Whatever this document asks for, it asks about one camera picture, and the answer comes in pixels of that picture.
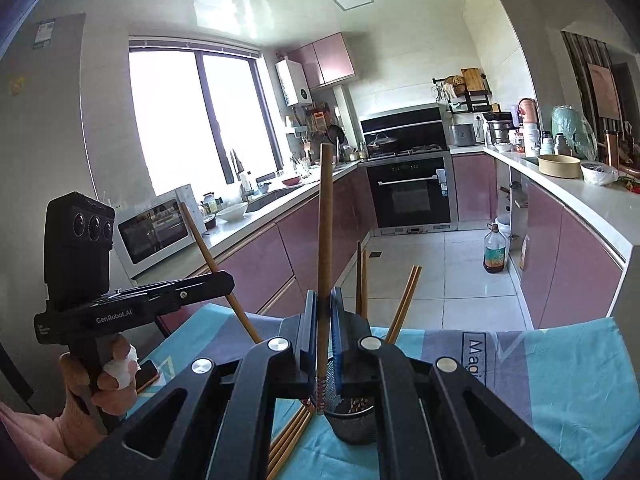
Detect black mesh utensil holder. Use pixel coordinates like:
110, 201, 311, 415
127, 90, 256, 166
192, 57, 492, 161
324, 396, 376, 445

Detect pink sleeve forearm left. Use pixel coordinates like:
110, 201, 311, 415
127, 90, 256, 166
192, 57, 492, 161
1, 403, 91, 479

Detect kitchen window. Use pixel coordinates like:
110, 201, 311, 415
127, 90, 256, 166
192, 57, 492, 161
129, 47, 284, 197

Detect mauve kitchen cabinets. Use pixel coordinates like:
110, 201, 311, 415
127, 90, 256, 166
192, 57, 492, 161
134, 152, 626, 331

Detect left hand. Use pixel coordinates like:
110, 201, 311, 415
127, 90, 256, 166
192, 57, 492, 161
55, 335, 138, 460

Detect white microwave oven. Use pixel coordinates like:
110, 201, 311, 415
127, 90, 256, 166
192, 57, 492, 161
114, 184, 206, 278

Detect white bowl on counter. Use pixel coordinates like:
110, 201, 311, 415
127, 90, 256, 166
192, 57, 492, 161
216, 203, 248, 222

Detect teal grey tablecloth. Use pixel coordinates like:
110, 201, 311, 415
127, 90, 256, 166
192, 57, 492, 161
129, 304, 639, 479

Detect grey refrigerator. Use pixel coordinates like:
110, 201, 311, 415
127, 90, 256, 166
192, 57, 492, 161
1, 14, 94, 413

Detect oil bottle on floor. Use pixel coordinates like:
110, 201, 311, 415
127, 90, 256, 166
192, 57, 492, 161
483, 223, 506, 274

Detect black built-in oven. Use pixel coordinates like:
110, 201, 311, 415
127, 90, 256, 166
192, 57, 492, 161
364, 152, 458, 236

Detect white water heater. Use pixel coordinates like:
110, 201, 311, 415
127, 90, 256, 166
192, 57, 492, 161
276, 58, 312, 106

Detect round bamboo steamer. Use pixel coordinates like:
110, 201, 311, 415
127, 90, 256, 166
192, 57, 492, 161
537, 154, 582, 179

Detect mauve upper cabinet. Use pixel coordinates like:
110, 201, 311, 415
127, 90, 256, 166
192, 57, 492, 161
288, 32, 356, 89

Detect black range hood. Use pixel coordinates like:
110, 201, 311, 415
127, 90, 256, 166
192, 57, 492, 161
360, 103, 448, 155

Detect steel cooking pot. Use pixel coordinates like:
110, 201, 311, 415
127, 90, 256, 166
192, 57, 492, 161
486, 119, 513, 145

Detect pink thermos jug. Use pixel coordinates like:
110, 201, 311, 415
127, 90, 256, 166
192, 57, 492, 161
518, 98, 539, 130

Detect green covered appliance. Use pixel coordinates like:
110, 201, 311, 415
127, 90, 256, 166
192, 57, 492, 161
551, 105, 598, 162

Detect wall rack with boards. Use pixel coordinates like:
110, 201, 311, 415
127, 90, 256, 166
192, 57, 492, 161
432, 68, 492, 114

